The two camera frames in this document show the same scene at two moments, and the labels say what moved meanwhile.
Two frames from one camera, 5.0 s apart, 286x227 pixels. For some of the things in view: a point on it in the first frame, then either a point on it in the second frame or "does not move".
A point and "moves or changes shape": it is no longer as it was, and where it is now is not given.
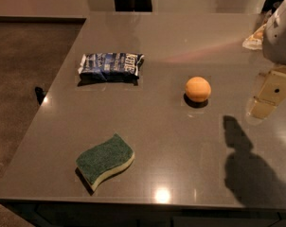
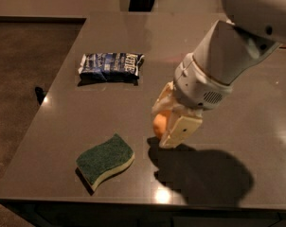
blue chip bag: (110, 68) does not move
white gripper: (280, 37) to (197, 86)
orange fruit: (197, 89) moves or changes shape
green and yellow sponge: (96, 162) does not move
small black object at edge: (40, 94) does not move
